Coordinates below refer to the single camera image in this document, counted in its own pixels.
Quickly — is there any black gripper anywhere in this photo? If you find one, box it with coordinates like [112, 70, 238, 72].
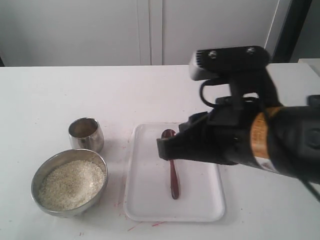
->
[156, 96, 260, 165]

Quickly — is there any brown wooden spoon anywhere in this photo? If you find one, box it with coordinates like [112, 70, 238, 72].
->
[161, 129, 180, 200]

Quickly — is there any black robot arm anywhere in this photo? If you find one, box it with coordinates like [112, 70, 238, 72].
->
[156, 96, 320, 184]

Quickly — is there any small steel cup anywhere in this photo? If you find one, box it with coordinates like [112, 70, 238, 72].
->
[68, 117, 105, 153]

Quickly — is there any steel bowl of rice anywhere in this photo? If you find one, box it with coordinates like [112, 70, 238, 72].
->
[31, 149, 108, 218]

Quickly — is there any white plastic tray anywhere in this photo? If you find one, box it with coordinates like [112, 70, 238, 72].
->
[123, 123, 226, 223]

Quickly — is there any white cabinet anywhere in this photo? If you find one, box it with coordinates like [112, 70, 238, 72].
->
[0, 0, 291, 67]

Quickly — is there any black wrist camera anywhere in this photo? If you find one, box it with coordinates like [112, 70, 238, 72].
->
[188, 46, 270, 81]

